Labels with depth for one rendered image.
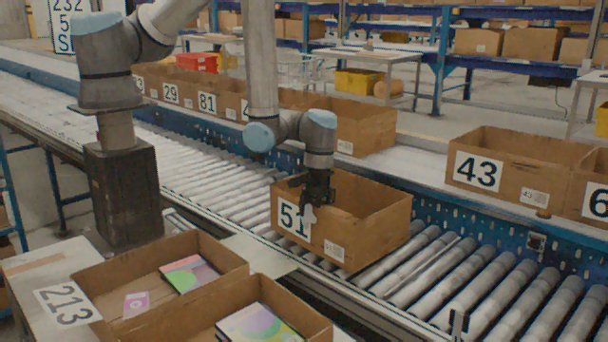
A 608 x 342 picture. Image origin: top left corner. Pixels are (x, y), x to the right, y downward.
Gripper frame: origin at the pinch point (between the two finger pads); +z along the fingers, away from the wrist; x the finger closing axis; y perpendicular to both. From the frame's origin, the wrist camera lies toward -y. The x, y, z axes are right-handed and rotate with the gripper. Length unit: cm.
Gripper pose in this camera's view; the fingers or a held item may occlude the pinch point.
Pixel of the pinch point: (308, 223)
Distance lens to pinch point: 150.1
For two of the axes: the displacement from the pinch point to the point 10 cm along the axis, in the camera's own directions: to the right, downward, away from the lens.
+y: 7.2, 2.4, -6.4
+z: -0.7, 9.6, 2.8
